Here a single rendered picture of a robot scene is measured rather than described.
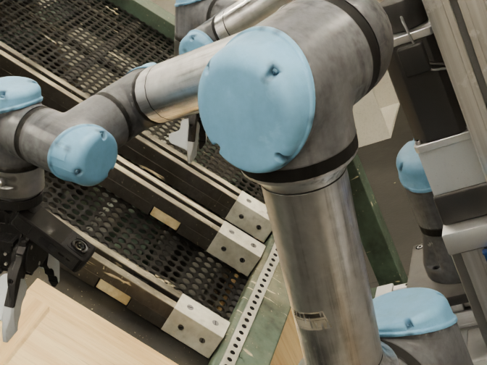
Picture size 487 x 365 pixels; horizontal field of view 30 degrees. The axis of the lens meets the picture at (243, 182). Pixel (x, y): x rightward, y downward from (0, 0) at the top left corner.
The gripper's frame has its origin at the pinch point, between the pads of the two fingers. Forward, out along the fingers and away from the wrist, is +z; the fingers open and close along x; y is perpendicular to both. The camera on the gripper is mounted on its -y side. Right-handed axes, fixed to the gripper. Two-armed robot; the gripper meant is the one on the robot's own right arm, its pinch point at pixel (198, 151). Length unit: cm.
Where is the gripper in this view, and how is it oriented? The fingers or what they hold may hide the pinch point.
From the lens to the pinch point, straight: 190.7
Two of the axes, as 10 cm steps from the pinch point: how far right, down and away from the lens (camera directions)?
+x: -2.5, 4.2, -8.7
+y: -9.7, -1.6, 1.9
